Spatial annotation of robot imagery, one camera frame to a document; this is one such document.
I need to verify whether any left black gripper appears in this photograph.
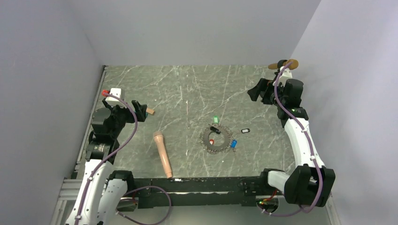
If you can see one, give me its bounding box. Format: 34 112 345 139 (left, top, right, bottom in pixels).
102 98 146 139

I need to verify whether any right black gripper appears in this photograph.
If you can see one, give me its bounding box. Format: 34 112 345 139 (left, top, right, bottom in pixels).
248 78 287 107

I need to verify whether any metal disc with keyrings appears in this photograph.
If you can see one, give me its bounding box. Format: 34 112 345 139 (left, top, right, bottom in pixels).
199 124 235 154

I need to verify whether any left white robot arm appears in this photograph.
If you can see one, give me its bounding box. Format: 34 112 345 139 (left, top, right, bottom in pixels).
65 100 147 225

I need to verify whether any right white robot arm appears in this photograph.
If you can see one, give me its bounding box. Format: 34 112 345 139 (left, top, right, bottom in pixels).
247 78 336 207

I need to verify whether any tan wooden block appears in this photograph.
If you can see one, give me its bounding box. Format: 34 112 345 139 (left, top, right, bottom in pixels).
146 108 155 115

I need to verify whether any green key tag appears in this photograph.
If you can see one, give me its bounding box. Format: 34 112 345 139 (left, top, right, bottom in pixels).
213 116 219 124

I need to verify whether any gold microphone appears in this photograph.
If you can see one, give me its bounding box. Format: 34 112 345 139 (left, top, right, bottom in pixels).
268 59 299 70

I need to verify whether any blue key tag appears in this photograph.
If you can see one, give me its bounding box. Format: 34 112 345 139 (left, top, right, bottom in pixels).
230 140 237 148

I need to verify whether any black key tag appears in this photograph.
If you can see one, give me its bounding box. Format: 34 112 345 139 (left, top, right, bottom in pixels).
210 126 221 134

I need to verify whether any black base beam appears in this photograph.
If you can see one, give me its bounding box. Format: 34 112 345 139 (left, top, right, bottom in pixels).
124 176 282 209

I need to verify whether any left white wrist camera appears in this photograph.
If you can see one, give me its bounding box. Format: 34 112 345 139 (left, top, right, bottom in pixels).
101 88 125 108

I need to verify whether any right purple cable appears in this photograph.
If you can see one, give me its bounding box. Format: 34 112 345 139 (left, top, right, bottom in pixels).
257 61 325 218

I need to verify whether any purple cable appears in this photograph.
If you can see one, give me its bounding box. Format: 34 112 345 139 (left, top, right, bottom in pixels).
73 93 172 225
257 61 325 218

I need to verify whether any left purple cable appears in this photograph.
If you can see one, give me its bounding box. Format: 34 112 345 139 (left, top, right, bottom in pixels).
73 93 172 225

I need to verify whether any aluminium frame rail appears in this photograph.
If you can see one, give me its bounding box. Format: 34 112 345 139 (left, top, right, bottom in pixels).
50 65 108 225

